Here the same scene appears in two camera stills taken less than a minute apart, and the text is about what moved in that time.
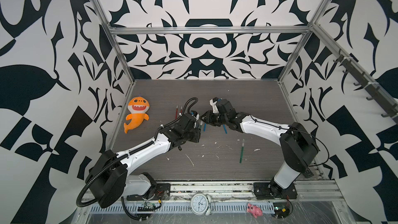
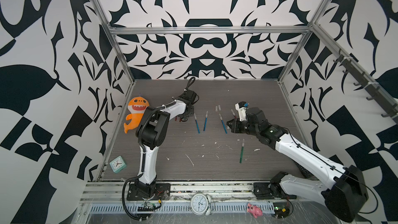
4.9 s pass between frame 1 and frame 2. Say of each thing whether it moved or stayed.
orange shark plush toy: stayed
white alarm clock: stayed
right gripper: moved
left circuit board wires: stayed
